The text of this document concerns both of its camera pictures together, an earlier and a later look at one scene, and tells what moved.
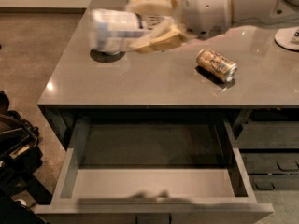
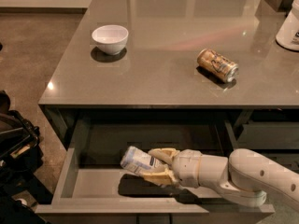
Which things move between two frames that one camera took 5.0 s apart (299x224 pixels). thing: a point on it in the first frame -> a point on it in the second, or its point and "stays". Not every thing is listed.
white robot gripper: [206, 8] -> [186, 167]
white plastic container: [288, 37] stays
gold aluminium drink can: [217, 64] stays
